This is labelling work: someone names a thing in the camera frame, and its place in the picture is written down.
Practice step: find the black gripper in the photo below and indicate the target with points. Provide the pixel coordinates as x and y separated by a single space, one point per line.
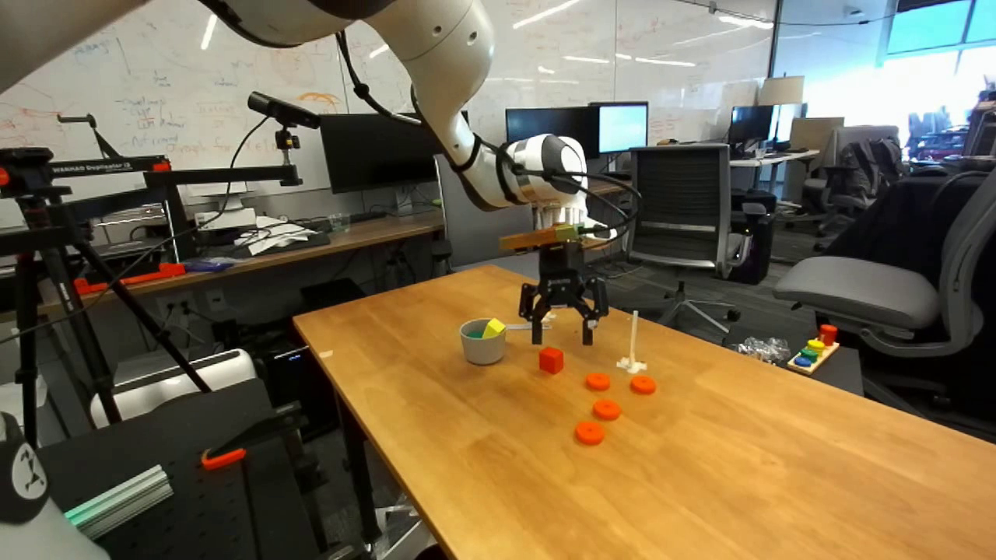
563 272

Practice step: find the red toy cube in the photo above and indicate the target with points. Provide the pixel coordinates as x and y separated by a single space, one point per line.
552 358

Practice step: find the yellow toy cube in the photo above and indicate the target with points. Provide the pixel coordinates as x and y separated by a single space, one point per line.
497 327

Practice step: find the green toy cube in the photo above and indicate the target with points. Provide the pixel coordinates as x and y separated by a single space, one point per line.
475 330

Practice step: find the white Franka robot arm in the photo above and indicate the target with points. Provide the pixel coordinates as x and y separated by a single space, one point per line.
436 41

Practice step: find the tall white peg stand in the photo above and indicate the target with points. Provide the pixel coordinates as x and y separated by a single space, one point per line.
633 347

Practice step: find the orange toy disc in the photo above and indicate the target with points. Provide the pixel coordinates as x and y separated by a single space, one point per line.
590 434
599 381
604 408
644 384

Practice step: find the grey desk partition panel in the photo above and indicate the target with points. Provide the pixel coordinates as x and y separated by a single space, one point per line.
468 221

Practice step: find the black mesh office chair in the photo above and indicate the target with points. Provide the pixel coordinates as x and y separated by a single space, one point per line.
683 205

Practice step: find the black computer monitor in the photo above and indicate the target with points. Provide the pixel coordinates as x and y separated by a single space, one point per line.
557 125

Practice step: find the lit computer monitor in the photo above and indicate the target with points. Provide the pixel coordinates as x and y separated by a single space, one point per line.
620 125

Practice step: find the clear plastic bag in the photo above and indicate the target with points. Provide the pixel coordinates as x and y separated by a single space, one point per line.
766 347

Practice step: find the long wooden desk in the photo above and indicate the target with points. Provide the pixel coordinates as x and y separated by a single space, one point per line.
332 240

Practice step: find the dark computer monitor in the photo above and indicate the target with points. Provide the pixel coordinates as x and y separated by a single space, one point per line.
364 154

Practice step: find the colourful wooden stacking toy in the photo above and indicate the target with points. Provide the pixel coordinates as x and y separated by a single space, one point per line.
814 351

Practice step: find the small dark monitor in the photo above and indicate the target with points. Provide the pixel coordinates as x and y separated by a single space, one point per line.
750 125

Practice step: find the low black side table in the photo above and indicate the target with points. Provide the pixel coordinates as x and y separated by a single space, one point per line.
836 377

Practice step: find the white papers pile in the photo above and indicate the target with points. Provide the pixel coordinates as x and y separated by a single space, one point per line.
271 238

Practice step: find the grey backed monitor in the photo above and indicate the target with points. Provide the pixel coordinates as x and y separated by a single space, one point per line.
817 131

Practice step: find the grey office chair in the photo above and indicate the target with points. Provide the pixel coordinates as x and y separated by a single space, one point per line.
893 284

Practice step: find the orange and black clamp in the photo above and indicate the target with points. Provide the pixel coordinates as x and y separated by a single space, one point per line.
224 457

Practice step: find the black work table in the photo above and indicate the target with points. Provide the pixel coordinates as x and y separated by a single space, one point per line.
157 456

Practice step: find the red flat tool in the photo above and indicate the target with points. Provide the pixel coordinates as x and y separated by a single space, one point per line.
130 278

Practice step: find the pale green aluminium bar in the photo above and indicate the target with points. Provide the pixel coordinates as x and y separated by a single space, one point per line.
119 500

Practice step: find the black cap with logo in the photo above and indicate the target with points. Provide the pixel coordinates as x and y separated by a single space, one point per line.
19 478

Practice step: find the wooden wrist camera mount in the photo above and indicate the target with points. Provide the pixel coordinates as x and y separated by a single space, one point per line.
535 238

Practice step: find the black camera on boom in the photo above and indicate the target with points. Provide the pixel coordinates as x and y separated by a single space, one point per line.
281 109

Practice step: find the black camera tripod rig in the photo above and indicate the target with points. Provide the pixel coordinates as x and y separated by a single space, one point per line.
48 268

